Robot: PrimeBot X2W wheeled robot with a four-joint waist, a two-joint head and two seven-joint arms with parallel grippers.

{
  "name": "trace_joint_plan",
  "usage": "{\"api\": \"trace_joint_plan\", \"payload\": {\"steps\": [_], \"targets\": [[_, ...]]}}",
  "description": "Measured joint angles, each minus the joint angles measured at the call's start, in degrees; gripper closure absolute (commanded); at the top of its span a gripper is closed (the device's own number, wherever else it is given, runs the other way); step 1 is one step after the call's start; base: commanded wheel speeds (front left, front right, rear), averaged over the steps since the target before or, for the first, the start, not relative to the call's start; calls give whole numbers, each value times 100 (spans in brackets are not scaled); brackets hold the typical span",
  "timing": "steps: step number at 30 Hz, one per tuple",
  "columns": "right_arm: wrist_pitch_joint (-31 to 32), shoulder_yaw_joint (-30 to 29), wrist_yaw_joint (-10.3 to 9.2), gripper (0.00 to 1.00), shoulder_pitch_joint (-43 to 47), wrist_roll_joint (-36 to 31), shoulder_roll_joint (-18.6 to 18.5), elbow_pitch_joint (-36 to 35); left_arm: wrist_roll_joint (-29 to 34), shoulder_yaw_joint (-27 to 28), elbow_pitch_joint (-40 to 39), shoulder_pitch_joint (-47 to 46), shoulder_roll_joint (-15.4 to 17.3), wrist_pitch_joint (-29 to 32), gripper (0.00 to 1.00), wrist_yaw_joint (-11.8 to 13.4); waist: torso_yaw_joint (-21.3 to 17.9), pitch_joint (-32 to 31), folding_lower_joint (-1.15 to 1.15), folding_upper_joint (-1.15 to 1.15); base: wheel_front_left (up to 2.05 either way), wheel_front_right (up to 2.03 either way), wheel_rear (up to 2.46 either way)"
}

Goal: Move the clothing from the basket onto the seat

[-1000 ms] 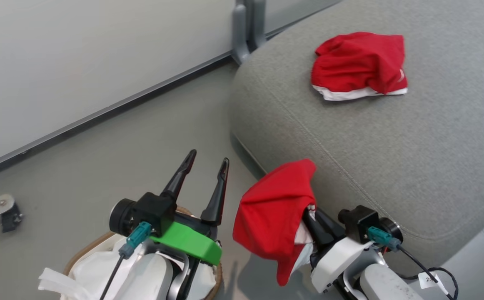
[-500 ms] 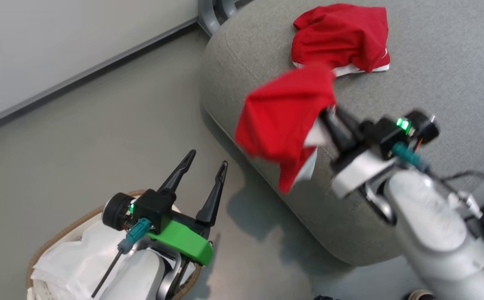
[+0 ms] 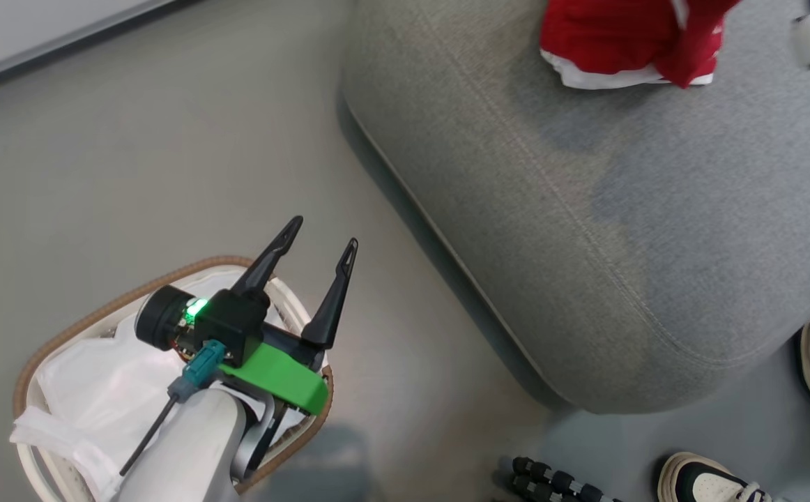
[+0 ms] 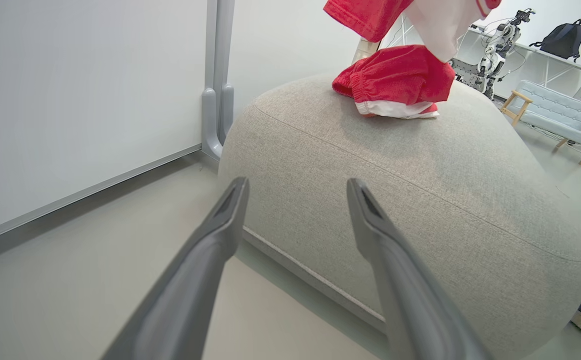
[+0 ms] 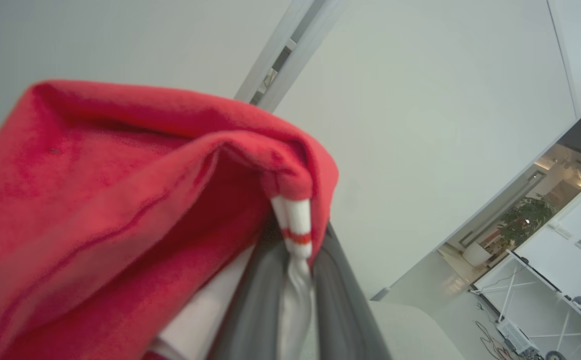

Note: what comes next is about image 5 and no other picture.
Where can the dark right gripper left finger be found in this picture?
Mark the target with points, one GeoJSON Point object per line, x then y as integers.
{"type": "Point", "coordinates": [255, 310]}

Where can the green potted plant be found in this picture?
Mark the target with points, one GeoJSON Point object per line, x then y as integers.
{"type": "Point", "coordinates": [525, 220]}

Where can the red and white garment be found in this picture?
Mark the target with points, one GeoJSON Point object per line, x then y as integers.
{"type": "Point", "coordinates": [95, 200]}

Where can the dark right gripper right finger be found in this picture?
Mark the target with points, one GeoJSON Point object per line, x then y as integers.
{"type": "Point", "coordinates": [340, 315]}

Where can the white box on floor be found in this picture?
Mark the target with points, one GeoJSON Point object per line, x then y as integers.
{"type": "Point", "coordinates": [516, 336]}

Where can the white frame table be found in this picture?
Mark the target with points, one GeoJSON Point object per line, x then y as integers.
{"type": "Point", "coordinates": [545, 285]}

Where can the grey double partition post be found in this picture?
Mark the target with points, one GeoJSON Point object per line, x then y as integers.
{"type": "Point", "coordinates": [290, 50]}

